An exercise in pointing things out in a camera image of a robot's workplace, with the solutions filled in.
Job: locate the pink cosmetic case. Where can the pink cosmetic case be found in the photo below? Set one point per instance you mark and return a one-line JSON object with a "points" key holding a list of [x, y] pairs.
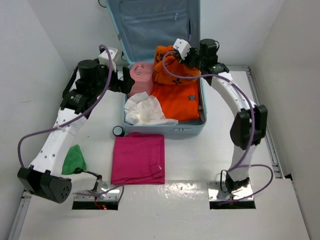
{"points": [[143, 82]]}

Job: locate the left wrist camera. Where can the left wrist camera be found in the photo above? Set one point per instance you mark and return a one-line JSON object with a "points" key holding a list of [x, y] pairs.
{"points": [[109, 59]]}

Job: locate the magenta cloth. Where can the magenta cloth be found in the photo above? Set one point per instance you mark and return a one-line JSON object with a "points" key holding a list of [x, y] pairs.
{"points": [[138, 159]]}

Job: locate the white cloth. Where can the white cloth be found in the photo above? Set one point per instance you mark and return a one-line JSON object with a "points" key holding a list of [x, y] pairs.
{"points": [[142, 109]]}

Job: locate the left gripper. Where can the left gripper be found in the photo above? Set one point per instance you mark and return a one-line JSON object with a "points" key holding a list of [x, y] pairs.
{"points": [[119, 85]]}

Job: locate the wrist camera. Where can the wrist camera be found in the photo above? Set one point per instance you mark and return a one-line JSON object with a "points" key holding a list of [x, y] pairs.
{"points": [[182, 47], [109, 59]]}

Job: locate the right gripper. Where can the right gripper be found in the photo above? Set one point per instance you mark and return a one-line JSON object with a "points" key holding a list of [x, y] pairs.
{"points": [[192, 50]]}

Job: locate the front left suitcase wheel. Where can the front left suitcase wheel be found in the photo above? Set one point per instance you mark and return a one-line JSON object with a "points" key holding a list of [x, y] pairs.
{"points": [[118, 131]]}

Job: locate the metal base plate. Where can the metal base plate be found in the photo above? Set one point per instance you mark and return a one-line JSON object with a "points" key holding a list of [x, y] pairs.
{"points": [[105, 191], [218, 193]]}

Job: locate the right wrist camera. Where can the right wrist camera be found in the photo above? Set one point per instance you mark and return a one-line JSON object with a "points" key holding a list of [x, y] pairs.
{"points": [[182, 47]]}

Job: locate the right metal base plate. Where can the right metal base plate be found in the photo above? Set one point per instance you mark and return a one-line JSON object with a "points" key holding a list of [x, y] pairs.
{"points": [[218, 193]]}

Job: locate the orange garment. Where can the orange garment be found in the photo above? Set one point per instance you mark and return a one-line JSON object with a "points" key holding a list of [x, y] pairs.
{"points": [[179, 102]]}

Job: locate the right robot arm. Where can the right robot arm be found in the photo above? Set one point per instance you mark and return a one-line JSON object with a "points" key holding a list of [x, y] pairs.
{"points": [[247, 129]]}

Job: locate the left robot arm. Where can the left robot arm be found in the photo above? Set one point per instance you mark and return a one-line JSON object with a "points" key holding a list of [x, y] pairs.
{"points": [[44, 177]]}

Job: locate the orange monogram towel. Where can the orange monogram towel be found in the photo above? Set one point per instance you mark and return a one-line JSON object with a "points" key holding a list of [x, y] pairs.
{"points": [[161, 76]]}

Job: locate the light blue suitcase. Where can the light blue suitcase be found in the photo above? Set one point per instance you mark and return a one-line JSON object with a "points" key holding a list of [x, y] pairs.
{"points": [[141, 26]]}

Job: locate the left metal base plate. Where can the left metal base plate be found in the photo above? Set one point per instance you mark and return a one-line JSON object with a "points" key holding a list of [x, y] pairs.
{"points": [[105, 191]]}

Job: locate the green cloth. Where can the green cloth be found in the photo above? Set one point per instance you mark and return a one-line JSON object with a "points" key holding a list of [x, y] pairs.
{"points": [[74, 162]]}

